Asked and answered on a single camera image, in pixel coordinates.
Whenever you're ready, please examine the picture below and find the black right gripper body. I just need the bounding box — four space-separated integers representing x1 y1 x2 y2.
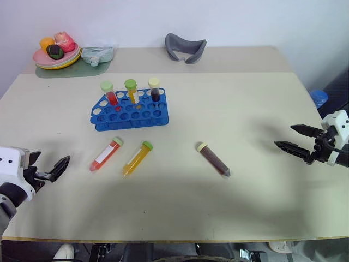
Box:
312 127 338 165

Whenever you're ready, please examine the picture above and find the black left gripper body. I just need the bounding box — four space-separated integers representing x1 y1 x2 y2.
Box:
23 165 52 194

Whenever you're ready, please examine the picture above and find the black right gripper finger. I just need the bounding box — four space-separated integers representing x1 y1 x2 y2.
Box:
290 124 324 139
274 140 315 165

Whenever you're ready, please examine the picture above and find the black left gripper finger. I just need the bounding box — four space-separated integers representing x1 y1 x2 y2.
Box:
28 151 42 168
50 155 71 183

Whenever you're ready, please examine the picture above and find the red liquid tube, pale green cap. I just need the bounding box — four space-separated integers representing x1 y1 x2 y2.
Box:
89 136 124 172
100 81 122 113

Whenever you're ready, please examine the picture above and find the yellow liquid tube, green cap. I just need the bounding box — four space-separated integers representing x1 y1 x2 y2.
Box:
122 140 154 177
124 79 142 109

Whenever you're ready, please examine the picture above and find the dark liquid tube, cream cap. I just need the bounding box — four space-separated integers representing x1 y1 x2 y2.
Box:
195 141 232 178
148 78 161 103

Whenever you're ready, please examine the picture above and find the blue tube rack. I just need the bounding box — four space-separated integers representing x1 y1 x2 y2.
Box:
89 87 170 133

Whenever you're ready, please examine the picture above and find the blue ribbed round object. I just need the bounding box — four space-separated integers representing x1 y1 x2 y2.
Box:
309 89 329 110

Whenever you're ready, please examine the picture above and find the black textured panel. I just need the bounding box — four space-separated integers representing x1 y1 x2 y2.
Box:
317 73 349 121

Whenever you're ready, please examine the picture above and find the white shoe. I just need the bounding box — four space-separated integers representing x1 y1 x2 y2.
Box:
268 241 294 255
52 243 75 260

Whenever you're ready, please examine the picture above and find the green table mat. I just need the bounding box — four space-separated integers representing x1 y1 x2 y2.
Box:
35 58 113 79

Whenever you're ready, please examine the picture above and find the yellow plate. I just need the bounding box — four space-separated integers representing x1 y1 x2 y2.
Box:
36 53 82 71

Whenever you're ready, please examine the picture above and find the pink plate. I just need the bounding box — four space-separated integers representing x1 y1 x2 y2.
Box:
32 44 81 67

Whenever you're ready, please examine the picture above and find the dark green toy fruit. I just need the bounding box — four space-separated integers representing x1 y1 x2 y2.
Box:
46 44 65 60

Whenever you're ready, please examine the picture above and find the orange toy fruit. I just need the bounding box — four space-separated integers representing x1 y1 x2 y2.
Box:
39 37 56 54

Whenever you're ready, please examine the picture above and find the pale green crumpled container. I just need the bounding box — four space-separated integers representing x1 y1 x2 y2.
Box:
81 45 116 68

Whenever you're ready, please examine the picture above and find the pink toy fruit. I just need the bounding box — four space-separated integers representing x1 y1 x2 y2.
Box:
53 31 76 53

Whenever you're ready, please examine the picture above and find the dark equipment under table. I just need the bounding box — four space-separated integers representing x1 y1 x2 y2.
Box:
81 242 269 262

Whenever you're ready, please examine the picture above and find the grey foam face pad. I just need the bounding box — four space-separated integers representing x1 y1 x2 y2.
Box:
164 33 207 65

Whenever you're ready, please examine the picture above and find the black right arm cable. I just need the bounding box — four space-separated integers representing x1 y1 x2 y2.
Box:
326 139 349 153

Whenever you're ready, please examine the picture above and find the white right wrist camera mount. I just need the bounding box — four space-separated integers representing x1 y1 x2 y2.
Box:
321 110 349 166

